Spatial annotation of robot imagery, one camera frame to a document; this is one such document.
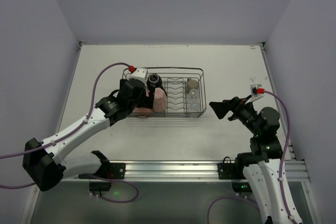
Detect pink faceted mug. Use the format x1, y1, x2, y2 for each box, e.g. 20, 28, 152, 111
133, 88, 167, 118

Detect black mug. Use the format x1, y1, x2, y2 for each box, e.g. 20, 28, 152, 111
146, 73, 162, 90

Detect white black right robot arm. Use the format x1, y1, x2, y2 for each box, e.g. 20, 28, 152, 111
209, 96, 302, 223

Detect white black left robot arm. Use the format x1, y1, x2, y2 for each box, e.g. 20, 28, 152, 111
23, 79, 155, 191

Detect clear glass lower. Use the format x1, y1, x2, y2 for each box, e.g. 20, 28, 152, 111
187, 102, 201, 114

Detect grey beige small mug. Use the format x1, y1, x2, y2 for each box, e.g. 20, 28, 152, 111
186, 78, 199, 93

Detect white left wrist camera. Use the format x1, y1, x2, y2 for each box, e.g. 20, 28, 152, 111
128, 67, 148, 83

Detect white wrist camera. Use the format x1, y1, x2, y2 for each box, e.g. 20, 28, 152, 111
128, 67, 148, 83
247, 84, 265, 103

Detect grey wire dish rack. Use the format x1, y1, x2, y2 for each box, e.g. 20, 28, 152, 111
130, 67, 206, 118

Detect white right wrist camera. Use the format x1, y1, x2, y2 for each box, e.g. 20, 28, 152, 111
247, 84, 265, 103

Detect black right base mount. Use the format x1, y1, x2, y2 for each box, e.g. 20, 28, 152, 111
217, 156, 252, 196

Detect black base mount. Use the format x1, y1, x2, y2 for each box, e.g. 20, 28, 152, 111
217, 156, 252, 196
78, 163, 125, 193

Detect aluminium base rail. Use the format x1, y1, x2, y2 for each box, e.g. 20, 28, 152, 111
62, 159, 308, 183

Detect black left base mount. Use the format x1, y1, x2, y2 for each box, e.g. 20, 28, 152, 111
78, 163, 125, 193

